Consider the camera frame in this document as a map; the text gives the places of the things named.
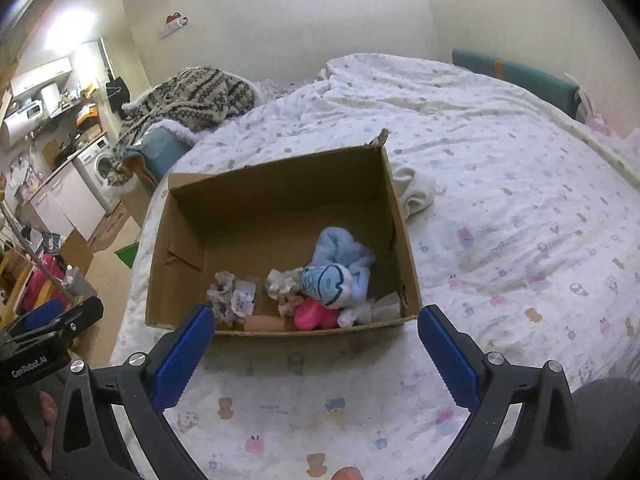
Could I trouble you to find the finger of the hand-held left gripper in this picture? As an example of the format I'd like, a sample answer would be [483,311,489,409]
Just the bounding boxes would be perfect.
[0,296,105,351]
[22,301,65,330]

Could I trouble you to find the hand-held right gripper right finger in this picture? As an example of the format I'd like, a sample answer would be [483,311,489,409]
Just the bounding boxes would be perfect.
[417,304,596,480]

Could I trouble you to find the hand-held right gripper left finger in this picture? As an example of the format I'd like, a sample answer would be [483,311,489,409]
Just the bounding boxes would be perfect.
[50,304,216,480]

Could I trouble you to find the white frilly scrunchie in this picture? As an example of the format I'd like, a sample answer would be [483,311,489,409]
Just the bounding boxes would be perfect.
[207,271,258,323]
[265,268,307,317]

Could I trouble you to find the pink rubber duck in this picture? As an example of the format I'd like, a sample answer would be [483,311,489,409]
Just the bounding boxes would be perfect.
[293,296,341,332]

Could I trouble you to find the blue striped sock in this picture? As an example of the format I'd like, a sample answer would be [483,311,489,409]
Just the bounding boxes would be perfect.
[300,262,353,308]

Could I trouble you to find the light blue fluffy cloth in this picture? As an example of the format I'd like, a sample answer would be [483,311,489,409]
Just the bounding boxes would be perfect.
[306,227,377,328]

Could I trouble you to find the brown cardboard box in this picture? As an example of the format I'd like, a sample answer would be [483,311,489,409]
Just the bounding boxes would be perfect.
[145,129,423,332]

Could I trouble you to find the person's left hand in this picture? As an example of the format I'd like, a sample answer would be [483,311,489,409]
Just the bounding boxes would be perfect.
[37,389,65,428]

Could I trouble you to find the wooden chair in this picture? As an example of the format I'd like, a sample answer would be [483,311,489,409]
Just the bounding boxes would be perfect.
[0,247,32,311]

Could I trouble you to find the pink suitcase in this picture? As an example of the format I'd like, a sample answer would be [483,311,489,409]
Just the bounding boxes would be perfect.
[20,255,68,311]

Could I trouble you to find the small cardboard floor box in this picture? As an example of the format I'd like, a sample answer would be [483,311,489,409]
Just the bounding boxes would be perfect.
[60,230,96,273]

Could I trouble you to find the thin metal pole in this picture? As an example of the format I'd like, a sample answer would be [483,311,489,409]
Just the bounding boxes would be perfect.
[0,200,76,303]

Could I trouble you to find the green floor item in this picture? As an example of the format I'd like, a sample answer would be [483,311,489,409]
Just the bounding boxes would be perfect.
[114,242,138,268]

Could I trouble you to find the black and white cloth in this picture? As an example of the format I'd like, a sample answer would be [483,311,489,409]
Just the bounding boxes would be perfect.
[20,229,63,256]

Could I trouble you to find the white kitchen base cabinet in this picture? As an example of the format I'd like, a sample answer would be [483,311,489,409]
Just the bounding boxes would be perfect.
[30,162,108,241]

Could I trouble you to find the brown cardboard sheet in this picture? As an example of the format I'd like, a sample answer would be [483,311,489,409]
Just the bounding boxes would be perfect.
[122,180,156,226]

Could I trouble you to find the white washing machine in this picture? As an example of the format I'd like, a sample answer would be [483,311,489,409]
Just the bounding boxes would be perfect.
[75,136,121,211]

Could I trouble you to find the printed white bed quilt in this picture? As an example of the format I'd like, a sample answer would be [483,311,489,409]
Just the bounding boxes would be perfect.
[110,52,640,480]

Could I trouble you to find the white fluffy cloth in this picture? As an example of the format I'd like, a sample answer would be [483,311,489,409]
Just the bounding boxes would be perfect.
[391,162,437,220]

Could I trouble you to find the teal pillow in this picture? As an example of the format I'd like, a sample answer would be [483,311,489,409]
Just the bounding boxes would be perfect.
[122,121,196,183]

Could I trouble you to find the white water heater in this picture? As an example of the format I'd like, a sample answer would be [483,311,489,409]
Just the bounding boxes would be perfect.
[0,110,51,148]

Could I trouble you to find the black hanging garment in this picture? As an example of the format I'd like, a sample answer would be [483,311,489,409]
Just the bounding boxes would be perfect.
[105,76,132,113]

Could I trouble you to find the patterned knit blanket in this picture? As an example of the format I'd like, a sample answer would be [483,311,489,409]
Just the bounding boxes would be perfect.
[107,66,257,188]

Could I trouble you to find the pink cloth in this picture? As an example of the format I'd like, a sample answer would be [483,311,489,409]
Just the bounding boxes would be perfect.
[575,100,640,157]

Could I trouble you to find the teal headboard cushion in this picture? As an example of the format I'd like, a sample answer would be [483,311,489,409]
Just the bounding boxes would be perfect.
[451,48,581,116]

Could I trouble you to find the white wall cabinet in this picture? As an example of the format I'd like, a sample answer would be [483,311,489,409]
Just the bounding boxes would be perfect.
[10,56,73,98]

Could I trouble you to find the red and white wall hook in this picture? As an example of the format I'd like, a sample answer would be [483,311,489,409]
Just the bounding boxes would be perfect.
[160,11,191,38]

